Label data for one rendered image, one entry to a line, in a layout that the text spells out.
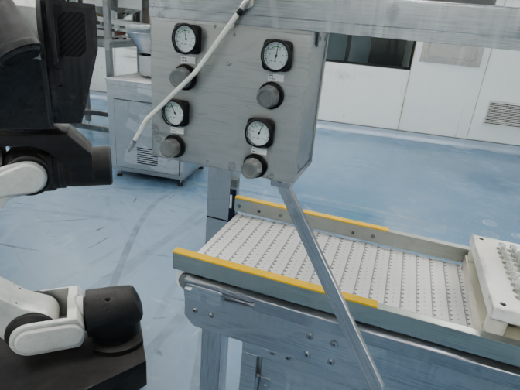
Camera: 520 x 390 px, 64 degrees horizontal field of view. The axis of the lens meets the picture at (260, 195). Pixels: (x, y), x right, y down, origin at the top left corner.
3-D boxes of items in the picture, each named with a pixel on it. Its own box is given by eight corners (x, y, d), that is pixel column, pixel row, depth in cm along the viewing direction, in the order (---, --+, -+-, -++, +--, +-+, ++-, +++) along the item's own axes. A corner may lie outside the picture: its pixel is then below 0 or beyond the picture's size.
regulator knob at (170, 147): (155, 159, 58) (155, 128, 56) (165, 155, 60) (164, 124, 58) (176, 163, 57) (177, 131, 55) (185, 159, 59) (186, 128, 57)
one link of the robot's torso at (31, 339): (86, 311, 147) (83, 279, 142) (86, 350, 130) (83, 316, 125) (20, 321, 140) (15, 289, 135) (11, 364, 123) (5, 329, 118)
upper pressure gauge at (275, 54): (258, 70, 50) (261, 37, 48) (262, 70, 51) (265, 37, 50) (288, 73, 49) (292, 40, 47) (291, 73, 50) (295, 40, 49)
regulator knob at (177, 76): (165, 90, 54) (165, 55, 52) (174, 88, 56) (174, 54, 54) (188, 94, 53) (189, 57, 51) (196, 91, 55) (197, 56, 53)
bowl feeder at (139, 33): (118, 76, 311) (115, 22, 297) (141, 72, 344) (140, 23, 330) (179, 83, 303) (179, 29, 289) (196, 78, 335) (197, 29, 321)
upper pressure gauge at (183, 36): (170, 53, 53) (170, 21, 51) (176, 53, 54) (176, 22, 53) (196, 56, 52) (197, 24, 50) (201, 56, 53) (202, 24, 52)
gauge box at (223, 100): (150, 156, 61) (148, 8, 53) (186, 141, 70) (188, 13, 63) (293, 185, 55) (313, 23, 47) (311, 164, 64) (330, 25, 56)
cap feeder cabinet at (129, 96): (109, 176, 326) (103, 77, 297) (143, 157, 378) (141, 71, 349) (183, 189, 315) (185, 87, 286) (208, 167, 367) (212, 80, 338)
